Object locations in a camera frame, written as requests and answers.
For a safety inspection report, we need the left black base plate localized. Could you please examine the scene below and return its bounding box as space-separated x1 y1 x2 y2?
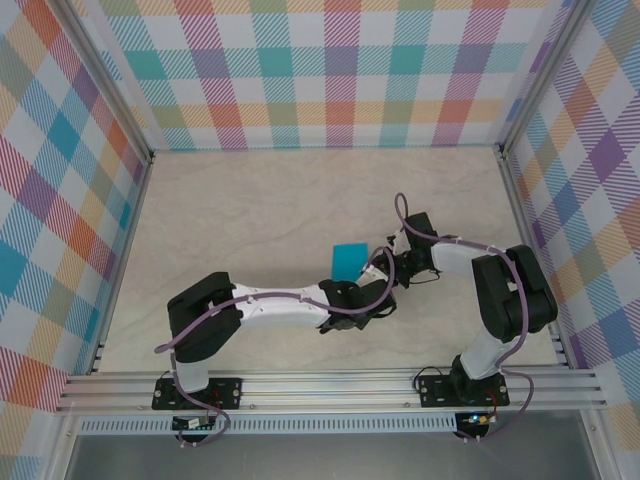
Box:
151 375 245 412

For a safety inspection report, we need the right aluminium frame post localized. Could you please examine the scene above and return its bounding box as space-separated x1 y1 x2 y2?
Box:
497 0 596 161

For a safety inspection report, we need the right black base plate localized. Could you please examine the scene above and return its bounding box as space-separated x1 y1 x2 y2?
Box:
417 374 510 409

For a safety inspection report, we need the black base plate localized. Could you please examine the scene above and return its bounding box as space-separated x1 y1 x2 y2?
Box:
417 374 510 409
151 375 245 412

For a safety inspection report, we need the black circuit board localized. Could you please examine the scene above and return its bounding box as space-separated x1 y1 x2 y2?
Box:
171 415 217 432

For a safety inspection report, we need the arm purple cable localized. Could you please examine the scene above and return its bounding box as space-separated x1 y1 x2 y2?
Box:
394 193 532 444
155 247 399 449

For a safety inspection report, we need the slotted aluminium cable tray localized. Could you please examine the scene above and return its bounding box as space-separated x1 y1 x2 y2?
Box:
78 417 459 435

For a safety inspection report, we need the left aluminium frame post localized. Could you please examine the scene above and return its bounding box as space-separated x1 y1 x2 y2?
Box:
47 0 156 164

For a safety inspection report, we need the grey metal panel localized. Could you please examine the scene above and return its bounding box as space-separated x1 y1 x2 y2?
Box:
64 433 601 480

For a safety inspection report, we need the right aluminium side rail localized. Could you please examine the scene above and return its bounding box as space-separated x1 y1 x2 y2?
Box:
499 152 571 371

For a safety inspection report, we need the aluminium side rail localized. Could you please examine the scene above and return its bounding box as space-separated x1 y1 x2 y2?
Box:
499 152 571 371
87 152 156 376

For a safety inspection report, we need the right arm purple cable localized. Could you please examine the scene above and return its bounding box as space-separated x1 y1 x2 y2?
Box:
394 193 532 444

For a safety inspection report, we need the aluminium frame post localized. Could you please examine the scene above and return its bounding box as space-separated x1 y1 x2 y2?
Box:
497 0 596 161
47 0 156 164

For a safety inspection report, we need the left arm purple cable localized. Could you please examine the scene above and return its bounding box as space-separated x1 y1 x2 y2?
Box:
155 247 399 449

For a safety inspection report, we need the left aluminium side rail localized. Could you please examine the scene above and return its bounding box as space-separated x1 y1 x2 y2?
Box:
87 152 156 376

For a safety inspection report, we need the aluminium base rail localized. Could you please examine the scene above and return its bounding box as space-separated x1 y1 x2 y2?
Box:
55 367 609 414

